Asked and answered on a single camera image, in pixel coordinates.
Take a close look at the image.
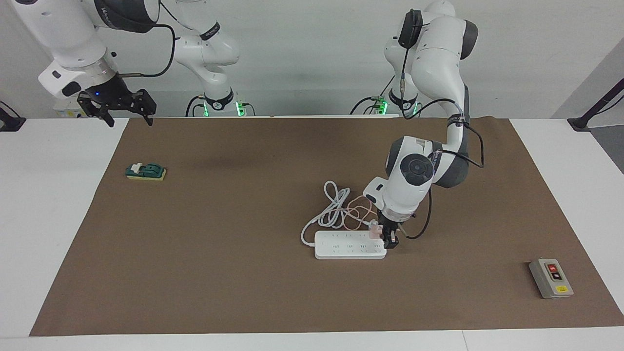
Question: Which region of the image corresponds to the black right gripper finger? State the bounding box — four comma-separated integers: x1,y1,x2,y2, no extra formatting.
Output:
77,94,117,128
128,89,157,127

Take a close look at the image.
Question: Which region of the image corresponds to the white power strip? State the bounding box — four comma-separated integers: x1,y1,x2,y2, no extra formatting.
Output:
314,230,388,260

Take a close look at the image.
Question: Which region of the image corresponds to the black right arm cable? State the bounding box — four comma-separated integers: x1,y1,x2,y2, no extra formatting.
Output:
117,23,176,78

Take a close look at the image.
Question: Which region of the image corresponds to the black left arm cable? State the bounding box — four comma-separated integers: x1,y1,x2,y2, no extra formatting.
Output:
398,9,485,240

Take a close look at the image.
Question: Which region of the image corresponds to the white box yellow label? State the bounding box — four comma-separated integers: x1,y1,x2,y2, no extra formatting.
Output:
53,100,82,118

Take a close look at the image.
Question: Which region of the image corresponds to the green knife switch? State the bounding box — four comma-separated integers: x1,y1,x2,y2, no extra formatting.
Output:
125,162,167,182

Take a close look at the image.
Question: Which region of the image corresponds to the brown table mat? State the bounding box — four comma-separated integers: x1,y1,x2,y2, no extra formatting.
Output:
29,116,624,337

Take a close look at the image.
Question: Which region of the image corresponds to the pink charging cable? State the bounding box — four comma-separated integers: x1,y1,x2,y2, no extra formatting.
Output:
341,194,376,231

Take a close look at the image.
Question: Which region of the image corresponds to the black base cable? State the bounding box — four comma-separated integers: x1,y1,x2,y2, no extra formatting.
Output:
350,76,396,116
185,95,205,117

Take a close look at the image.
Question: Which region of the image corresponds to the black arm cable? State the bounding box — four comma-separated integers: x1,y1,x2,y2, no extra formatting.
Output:
117,23,176,78
398,9,485,240

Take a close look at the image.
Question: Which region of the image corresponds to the grey-white power strip cord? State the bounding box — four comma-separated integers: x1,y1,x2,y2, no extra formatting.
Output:
301,180,376,247

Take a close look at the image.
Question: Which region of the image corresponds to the black camera stand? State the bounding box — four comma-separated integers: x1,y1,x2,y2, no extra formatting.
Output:
0,101,26,132
567,78,624,132

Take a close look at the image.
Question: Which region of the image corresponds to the grey on-off switch box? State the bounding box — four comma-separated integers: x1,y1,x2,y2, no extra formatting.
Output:
529,258,575,299

